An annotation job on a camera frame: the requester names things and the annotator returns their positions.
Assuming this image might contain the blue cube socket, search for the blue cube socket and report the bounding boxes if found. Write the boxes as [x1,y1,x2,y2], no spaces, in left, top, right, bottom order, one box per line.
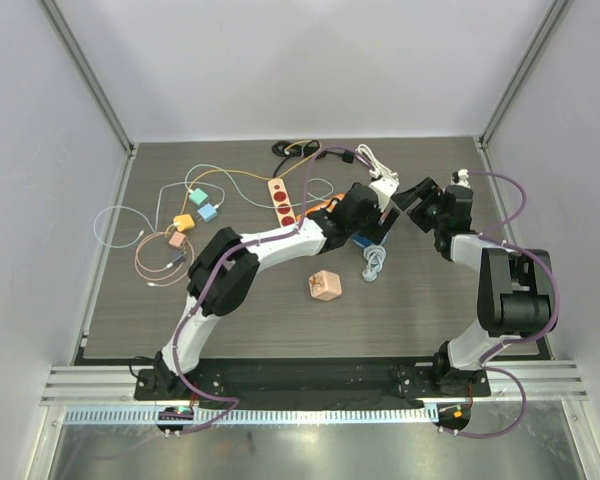
[351,233,388,248]

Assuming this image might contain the light blue cord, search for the light blue cord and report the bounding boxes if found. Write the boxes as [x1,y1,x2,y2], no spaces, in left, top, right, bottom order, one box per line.
[362,244,387,284]

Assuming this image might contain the orange power strip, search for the orange power strip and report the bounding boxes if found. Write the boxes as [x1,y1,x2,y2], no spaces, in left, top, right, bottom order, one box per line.
[295,193,344,223]

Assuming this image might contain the white power cord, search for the white power cord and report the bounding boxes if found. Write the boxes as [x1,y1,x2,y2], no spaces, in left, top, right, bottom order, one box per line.
[354,143,400,182]

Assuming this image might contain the pink cube socket adapter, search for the pink cube socket adapter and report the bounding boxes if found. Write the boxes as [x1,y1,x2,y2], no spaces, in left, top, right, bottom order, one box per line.
[308,270,342,301]

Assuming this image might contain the orange usb cable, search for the orange usb cable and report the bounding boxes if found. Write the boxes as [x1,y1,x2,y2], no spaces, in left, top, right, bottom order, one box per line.
[164,139,321,236]

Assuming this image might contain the beige red power strip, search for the beige red power strip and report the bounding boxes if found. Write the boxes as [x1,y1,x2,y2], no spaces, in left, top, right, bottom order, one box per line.
[267,178,296,227]

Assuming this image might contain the light blue usb cable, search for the light blue usb cable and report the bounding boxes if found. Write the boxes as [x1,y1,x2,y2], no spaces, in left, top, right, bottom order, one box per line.
[93,182,226,250]

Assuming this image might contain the light blue charger plug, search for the light blue charger plug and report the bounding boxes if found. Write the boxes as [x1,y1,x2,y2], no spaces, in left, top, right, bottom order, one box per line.
[197,203,219,223]

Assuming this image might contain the teal charger plug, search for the teal charger plug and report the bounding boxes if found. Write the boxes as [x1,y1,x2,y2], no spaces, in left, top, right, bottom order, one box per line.
[188,188,209,207]

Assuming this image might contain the yellow charger plug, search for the yellow charger plug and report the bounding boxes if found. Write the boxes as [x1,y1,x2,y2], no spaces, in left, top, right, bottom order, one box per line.
[173,214,195,233]

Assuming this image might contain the pink charger plug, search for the pink charger plug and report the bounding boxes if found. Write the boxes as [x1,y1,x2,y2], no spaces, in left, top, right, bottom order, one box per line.
[168,231,188,249]

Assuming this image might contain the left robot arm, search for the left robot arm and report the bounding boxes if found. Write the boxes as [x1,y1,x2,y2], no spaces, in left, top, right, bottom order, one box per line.
[146,177,400,400]

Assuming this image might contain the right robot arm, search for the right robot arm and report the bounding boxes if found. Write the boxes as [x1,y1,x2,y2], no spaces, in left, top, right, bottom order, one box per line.
[392,172,557,396]

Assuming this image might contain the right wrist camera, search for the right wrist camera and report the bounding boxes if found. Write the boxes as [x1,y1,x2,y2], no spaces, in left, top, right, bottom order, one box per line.
[451,169,472,190]

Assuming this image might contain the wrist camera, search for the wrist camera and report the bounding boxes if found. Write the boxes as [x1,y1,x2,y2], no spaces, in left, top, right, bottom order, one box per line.
[369,175,399,210]
[451,169,472,190]

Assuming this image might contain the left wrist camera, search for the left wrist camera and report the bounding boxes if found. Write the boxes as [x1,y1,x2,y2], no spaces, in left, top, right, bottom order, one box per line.
[369,175,399,210]

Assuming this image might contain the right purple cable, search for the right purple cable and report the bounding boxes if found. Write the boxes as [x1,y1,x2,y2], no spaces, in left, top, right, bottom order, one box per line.
[452,169,561,439]

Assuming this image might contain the purple cable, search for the purple cable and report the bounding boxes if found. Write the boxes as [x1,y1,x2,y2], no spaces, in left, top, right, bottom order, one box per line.
[452,169,561,439]
[172,145,381,435]

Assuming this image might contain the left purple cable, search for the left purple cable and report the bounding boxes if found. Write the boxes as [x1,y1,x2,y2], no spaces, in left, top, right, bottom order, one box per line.
[172,145,381,435]

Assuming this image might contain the black power cord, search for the black power cord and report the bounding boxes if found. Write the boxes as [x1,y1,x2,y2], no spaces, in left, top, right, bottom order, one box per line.
[270,139,356,174]

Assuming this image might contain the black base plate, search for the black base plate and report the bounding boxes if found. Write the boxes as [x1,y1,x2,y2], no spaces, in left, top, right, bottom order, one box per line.
[134,355,491,430]

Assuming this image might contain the white slotted cable duct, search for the white slotted cable duct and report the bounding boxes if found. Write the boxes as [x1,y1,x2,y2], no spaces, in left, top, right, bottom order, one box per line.
[64,404,439,428]

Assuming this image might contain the aluminium frame rail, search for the aluminium frame rail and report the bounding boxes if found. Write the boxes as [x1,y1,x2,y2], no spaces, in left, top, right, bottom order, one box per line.
[40,360,588,406]

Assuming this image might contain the right aluminium frame post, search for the right aluminium frame post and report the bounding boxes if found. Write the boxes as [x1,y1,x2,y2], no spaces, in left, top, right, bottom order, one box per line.
[475,0,572,150]

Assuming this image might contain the aluminium frame post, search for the aluminium frame post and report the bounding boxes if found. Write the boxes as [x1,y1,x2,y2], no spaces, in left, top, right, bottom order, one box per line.
[475,0,572,150]
[37,0,134,157]

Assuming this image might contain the left aluminium frame post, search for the left aluminium frame post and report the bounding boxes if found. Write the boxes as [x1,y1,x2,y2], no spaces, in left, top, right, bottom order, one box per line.
[37,0,134,157]

